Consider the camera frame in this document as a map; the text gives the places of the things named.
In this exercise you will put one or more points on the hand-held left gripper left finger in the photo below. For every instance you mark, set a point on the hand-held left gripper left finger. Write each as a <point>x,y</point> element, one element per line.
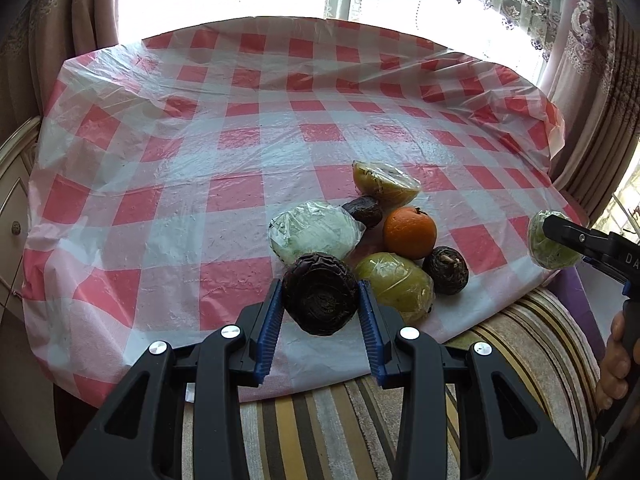
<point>267,340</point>

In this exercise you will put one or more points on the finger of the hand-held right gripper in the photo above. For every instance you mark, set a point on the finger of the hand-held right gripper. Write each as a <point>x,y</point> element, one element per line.
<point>570,235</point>

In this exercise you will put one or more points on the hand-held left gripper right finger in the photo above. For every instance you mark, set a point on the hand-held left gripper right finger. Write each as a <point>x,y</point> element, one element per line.
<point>371,340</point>

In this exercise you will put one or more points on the round green fruit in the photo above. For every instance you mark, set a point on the round green fruit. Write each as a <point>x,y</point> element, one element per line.
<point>542,250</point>

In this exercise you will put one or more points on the large wrinkled dark passion fruit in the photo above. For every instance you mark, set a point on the large wrinkled dark passion fruit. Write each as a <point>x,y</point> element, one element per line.
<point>320,295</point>

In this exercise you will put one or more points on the orange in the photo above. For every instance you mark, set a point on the orange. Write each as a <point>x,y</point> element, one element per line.
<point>410,232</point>

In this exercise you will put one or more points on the yellow speckled fruit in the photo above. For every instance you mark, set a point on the yellow speckled fruit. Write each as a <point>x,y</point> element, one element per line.
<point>385,182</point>

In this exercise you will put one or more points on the person's right hand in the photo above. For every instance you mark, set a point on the person's right hand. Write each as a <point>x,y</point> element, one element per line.
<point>616,355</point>

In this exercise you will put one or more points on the purple box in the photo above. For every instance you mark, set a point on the purple box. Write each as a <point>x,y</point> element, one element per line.
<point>582,305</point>

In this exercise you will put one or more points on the wrapped yellow-green fruit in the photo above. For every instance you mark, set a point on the wrapped yellow-green fruit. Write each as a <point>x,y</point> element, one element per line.
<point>395,285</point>

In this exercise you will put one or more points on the striped sofa cushion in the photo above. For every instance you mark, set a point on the striped sofa cushion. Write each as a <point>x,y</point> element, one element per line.
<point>325,435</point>

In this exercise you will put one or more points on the wrapped pale green fruit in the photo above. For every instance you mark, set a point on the wrapped pale green fruit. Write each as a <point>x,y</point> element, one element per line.
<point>312,232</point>

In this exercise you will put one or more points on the small dark passion fruit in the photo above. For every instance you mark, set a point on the small dark passion fruit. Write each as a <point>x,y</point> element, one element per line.
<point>364,210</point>

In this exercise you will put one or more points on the pink patterned curtain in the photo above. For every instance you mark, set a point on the pink patterned curtain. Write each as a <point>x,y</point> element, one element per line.
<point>590,85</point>

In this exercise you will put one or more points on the red white checked tablecloth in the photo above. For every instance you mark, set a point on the red white checked tablecloth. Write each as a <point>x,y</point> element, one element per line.
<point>250,135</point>

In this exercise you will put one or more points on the cream carved cabinet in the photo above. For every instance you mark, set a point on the cream carved cabinet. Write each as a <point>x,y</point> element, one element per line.
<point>15,200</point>

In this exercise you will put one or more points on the beige patterned curtain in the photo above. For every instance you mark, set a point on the beige patterned curtain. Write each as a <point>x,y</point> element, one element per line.
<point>65,20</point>

